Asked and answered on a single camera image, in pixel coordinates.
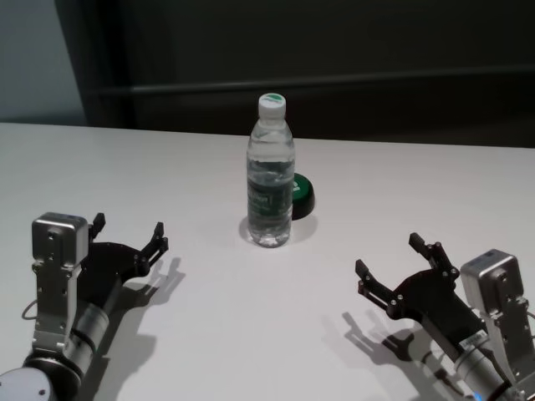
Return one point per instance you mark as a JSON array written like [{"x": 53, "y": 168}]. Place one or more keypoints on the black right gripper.
[{"x": 439, "y": 305}]

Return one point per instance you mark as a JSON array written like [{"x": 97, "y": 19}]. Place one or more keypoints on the green YES button black base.
[{"x": 303, "y": 196}]

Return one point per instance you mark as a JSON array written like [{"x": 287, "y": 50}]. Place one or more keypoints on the clear water bottle green label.
[{"x": 269, "y": 179}]

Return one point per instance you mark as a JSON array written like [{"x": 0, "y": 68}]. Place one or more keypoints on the grey horizontal rail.
[{"x": 334, "y": 81}]

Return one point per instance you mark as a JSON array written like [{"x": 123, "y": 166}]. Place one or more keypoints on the dark vertical frame post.
[{"x": 110, "y": 62}]

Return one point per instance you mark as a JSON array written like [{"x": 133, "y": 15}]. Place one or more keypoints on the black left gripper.
[{"x": 108, "y": 271}]

